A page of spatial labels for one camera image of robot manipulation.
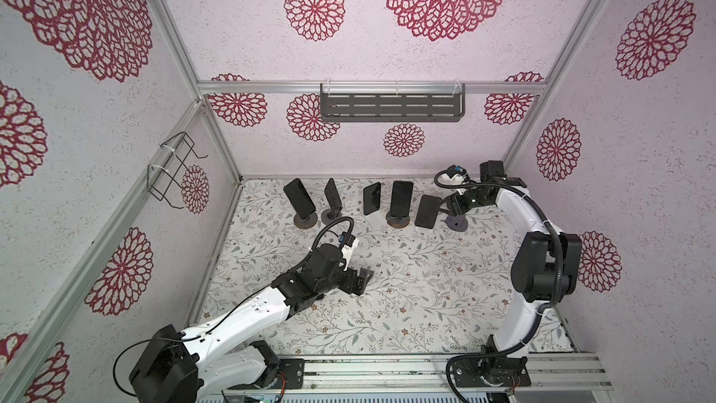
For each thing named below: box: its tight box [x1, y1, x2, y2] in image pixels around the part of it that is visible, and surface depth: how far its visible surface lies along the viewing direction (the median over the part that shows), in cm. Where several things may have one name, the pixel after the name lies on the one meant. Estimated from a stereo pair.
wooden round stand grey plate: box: [385, 210, 411, 229], surface depth 108 cm
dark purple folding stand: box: [440, 214, 469, 233], surface depth 105 cm
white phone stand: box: [365, 209, 392, 232], surface depth 108 cm
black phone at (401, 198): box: [390, 180, 414, 218], surface depth 100 cm
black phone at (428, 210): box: [414, 194, 442, 230], surface depth 100 cm
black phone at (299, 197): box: [283, 178, 317, 220], surface depth 99 cm
